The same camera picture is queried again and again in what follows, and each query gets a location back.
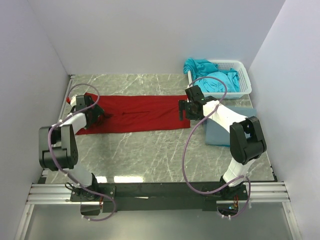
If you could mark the red t shirt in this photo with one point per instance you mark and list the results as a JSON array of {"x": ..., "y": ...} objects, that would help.
[{"x": 126, "y": 114}]

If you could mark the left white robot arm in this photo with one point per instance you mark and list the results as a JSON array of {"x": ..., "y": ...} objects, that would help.
[{"x": 57, "y": 147}]

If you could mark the folded grey-blue t shirt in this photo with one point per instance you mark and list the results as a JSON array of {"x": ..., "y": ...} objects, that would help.
[{"x": 216, "y": 135}]

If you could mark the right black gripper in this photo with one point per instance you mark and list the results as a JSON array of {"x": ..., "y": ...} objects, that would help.
[{"x": 183, "y": 105}]

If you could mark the white plastic basket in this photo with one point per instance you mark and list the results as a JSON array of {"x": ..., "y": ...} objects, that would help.
[{"x": 244, "y": 81}]

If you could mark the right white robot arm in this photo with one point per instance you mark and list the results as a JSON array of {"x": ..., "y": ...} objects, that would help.
[{"x": 246, "y": 139}]

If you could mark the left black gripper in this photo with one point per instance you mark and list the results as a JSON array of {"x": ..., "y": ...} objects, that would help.
[{"x": 96, "y": 111}]

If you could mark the black base beam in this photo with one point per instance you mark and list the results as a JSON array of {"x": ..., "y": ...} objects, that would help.
[{"x": 145, "y": 196}]

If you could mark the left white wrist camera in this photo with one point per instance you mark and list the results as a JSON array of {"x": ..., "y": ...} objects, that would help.
[{"x": 72, "y": 101}]

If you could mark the turquoise t shirt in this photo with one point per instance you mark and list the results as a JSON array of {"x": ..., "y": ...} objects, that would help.
[{"x": 208, "y": 70}]

